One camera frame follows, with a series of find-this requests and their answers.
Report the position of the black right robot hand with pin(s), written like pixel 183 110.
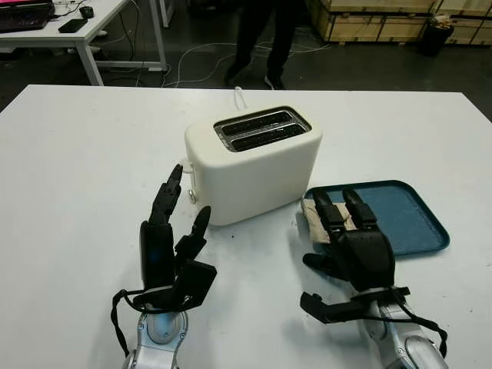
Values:
pixel 369 257

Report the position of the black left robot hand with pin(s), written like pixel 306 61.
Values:
pixel 155 253

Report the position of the blue plastic tray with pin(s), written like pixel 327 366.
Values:
pixel 407 215

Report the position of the pale bread slice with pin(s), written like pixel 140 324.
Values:
pixel 315 227

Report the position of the white toaster lever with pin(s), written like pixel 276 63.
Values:
pixel 187 166

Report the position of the white toaster knob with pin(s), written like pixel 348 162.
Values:
pixel 191 196

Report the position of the white two-slot toaster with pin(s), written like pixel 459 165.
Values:
pixel 253 180

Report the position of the black waste bin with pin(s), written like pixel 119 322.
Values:
pixel 434 38

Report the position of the standing person in dark trousers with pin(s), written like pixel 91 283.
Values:
pixel 276 42

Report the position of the wooden shipping crate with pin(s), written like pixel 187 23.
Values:
pixel 384 23

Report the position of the white office desk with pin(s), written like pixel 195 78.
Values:
pixel 88 23

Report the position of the black smartphone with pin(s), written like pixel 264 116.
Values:
pixel 72 25

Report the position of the black computer mouse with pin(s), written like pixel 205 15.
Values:
pixel 86 11

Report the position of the black laptop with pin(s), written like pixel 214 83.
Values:
pixel 23 15

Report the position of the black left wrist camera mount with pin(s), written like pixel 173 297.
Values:
pixel 196 282

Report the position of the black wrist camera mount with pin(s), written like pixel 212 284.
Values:
pixel 196 282
pixel 319 307

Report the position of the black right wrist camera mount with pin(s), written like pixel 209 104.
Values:
pixel 319 307

